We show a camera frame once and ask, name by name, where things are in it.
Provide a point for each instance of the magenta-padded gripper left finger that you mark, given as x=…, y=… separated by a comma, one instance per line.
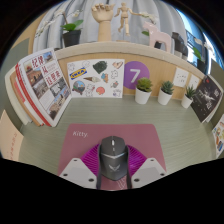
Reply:
x=77, y=171

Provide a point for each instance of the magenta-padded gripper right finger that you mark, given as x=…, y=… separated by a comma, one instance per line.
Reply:
x=148, y=171

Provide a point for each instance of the dark grey computer mouse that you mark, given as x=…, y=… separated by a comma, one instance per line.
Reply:
x=113, y=160

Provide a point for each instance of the pink mouse pad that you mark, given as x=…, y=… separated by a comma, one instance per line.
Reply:
x=140, y=136

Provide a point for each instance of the tan kraft book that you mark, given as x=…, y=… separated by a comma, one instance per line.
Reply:
x=10, y=138

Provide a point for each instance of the light green succulent white pot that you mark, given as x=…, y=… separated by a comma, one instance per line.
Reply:
x=142, y=96

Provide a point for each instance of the dark green succulent white pot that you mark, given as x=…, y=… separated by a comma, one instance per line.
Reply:
x=164, y=98

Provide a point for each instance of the food sticker sheet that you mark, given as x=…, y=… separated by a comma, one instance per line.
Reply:
x=219, y=136

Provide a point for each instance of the spiky succulent white pot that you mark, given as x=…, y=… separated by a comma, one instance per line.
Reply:
x=186, y=101

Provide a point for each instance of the white cartoon sticker sheet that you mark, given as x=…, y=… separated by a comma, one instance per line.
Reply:
x=96, y=87

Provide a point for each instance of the white books stack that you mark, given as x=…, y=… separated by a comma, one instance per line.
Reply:
x=218, y=111

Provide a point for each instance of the red and white magazine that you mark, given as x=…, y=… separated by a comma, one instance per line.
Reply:
x=46, y=83

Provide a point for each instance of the black cover book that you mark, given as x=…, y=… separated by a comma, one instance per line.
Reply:
x=206, y=98

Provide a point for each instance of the cream books stack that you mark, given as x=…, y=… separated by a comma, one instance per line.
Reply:
x=18, y=96

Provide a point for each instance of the purple round number sticker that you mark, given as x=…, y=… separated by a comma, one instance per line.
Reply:
x=135, y=75

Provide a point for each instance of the white orchid black pot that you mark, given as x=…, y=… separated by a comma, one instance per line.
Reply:
x=71, y=37
x=148, y=16
x=201, y=63

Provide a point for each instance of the cream desk ledge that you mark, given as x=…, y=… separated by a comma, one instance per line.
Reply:
x=133, y=47

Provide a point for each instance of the pink horse figure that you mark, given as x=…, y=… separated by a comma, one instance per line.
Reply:
x=158, y=36

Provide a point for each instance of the wooden hand model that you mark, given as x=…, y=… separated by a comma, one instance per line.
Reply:
x=104, y=23

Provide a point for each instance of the wooden artist mannequin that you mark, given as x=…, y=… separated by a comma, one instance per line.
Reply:
x=124, y=16

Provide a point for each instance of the grey curtain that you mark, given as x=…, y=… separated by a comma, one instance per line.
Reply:
x=83, y=13

